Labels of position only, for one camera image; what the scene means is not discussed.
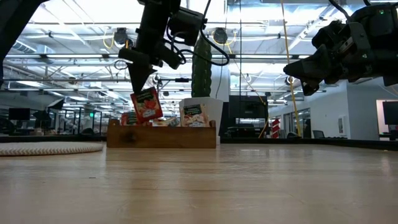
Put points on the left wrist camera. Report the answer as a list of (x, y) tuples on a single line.
[(186, 25)]

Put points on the black aluminium table frame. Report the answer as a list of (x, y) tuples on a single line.
[(342, 143)]

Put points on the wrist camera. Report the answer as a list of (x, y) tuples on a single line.
[(339, 32), (186, 25)]

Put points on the dark wall monitor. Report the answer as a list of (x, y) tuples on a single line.
[(391, 112)]

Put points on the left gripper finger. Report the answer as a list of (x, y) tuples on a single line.
[(150, 73), (136, 76)]

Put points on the dark desktop monitor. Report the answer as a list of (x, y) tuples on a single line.
[(19, 114)]

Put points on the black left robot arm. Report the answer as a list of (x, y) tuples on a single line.
[(9, 18)]

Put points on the green cactus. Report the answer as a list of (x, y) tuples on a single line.
[(201, 74)]

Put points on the wooden tea organizer box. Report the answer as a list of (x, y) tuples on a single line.
[(161, 137)]

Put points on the white hexagonal plant pot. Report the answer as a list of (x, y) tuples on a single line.
[(217, 109)]

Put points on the black light stand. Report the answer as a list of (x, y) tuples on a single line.
[(157, 102)]

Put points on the round woven placemat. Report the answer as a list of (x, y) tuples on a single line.
[(46, 148)]

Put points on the dark office chair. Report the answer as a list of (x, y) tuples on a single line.
[(318, 134)]

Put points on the red white striped flag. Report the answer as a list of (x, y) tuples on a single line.
[(276, 129)]

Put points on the orange mango tea packet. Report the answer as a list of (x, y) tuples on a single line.
[(168, 122)]

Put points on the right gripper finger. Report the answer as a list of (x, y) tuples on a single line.
[(311, 64), (306, 79)]

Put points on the brown tea packet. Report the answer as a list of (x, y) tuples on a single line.
[(194, 115)]

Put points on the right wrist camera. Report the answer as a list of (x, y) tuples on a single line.
[(339, 32)]

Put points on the red tea packet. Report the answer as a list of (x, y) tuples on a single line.
[(129, 119), (146, 105)]

